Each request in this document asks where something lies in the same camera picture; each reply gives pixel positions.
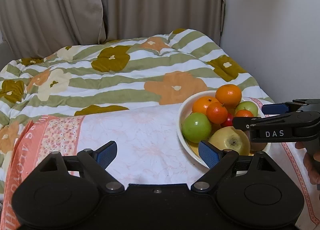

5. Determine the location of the small orange tangerine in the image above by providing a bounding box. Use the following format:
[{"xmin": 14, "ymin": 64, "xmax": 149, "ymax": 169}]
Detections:
[{"xmin": 235, "ymin": 109, "xmax": 254, "ymax": 117}]

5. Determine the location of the small green apple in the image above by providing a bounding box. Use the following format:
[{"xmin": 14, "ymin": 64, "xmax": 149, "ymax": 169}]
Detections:
[{"xmin": 235, "ymin": 101, "xmax": 258, "ymax": 116}]

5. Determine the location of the dark orange tangerine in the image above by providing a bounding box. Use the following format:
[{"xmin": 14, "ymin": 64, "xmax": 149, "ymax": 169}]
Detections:
[{"xmin": 206, "ymin": 102, "xmax": 228, "ymax": 124}]

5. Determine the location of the yellow apple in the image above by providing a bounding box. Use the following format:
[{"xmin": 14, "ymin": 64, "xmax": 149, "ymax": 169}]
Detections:
[{"xmin": 208, "ymin": 127, "xmax": 251, "ymax": 155}]

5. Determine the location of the floral striped comforter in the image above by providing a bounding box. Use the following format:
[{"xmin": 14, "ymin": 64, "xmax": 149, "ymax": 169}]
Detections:
[{"xmin": 1, "ymin": 29, "xmax": 271, "ymax": 183}]

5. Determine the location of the small red fruit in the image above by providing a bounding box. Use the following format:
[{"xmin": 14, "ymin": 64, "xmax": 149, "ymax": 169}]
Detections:
[{"xmin": 220, "ymin": 113, "xmax": 233, "ymax": 128}]

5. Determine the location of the cream and yellow bowl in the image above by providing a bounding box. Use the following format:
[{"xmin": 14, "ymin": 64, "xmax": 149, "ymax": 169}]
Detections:
[{"xmin": 176, "ymin": 90, "xmax": 271, "ymax": 176}]

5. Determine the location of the brown kiwi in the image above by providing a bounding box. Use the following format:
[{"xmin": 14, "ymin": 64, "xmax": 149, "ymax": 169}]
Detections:
[{"xmin": 250, "ymin": 142, "xmax": 267, "ymax": 152}]

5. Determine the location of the large green apple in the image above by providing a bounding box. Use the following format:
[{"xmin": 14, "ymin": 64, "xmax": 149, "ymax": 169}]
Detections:
[{"xmin": 181, "ymin": 113, "xmax": 212, "ymax": 143}]

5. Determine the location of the beige curtain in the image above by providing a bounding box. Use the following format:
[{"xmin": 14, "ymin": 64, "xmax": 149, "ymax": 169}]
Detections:
[{"xmin": 1, "ymin": 0, "xmax": 225, "ymax": 58}]

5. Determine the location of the grey bed headboard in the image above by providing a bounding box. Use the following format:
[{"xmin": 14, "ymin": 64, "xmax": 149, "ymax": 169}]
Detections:
[{"xmin": 0, "ymin": 41, "xmax": 14, "ymax": 69}]

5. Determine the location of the pink floral towel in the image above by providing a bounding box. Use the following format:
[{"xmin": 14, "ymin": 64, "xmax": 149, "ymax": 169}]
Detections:
[{"xmin": 1, "ymin": 101, "xmax": 319, "ymax": 229}]

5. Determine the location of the right hand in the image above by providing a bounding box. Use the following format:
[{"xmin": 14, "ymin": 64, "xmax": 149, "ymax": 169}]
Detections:
[{"xmin": 303, "ymin": 151, "xmax": 320, "ymax": 185}]

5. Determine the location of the orange mandarin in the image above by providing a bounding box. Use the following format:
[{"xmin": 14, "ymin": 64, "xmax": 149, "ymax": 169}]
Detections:
[
  {"xmin": 215, "ymin": 84, "xmax": 242, "ymax": 108},
  {"xmin": 192, "ymin": 96, "xmax": 219, "ymax": 115}
]

